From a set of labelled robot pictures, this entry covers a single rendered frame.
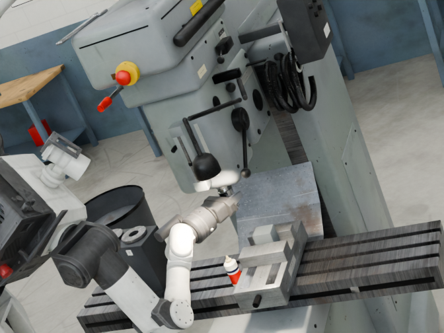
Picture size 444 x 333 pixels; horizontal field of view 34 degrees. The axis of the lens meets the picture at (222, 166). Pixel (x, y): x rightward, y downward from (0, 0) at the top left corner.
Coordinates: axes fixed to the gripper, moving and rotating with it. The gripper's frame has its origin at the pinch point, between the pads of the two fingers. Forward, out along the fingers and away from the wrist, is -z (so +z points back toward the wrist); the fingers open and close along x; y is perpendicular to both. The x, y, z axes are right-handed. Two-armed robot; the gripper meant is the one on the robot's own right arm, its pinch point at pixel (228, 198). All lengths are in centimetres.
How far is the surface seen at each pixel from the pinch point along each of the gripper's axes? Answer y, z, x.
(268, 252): 16.4, 3.5, -11.8
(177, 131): -30.2, 11.8, -6.0
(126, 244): 8.8, 18.6, 37.0
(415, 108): 121, -288, 129
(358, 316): 70, -30, -4
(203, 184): -12.7, 11.4, -6.4
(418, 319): 103, -66, 1
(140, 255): 12.5, 18.5, 31.9
